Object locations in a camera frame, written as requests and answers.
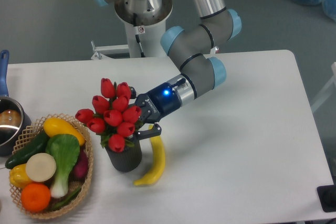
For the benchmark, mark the yellow squash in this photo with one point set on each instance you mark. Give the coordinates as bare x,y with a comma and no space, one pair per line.
55,126

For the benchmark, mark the dark grey ribbed vase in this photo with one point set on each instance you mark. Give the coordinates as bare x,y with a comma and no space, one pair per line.
127,160

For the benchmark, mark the green bok choy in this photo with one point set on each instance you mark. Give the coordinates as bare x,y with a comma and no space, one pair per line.
64,148

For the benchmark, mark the black device at table edge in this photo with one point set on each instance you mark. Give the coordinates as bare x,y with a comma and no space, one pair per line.
327,197

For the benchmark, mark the dark green chili pepper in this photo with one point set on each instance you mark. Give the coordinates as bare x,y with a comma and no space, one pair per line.
66,200

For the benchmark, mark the yellow bell pepper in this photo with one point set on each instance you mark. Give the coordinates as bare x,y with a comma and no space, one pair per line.
18,176

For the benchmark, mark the purple sweet potato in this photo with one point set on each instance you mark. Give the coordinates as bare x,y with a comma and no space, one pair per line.
81,167

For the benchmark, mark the woven wicker basket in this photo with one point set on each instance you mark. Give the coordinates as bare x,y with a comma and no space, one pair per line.
27,135

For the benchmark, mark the white frame at right edge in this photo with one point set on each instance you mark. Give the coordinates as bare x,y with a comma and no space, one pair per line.
325,92

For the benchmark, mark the red tulip bouquet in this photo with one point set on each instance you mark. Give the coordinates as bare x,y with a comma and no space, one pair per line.
113,118

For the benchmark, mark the blue handled saucepan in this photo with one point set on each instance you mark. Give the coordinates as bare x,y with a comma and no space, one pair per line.
13,117

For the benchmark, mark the yellow banana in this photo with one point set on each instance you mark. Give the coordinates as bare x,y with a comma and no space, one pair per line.
158,164

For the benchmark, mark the white round radish slice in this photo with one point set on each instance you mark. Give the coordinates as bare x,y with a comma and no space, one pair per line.
40,167

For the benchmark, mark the orange fruit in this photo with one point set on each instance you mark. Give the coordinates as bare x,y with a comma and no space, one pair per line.
35,197

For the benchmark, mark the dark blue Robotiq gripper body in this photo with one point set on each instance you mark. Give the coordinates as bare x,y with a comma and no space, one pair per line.
157,103

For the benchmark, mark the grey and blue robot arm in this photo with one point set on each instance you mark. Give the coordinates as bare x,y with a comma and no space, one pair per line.
187,49

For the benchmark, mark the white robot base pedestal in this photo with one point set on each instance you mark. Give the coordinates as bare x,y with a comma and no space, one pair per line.
145,23

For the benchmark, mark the green cucumber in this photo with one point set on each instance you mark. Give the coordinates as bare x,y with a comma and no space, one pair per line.
36,145

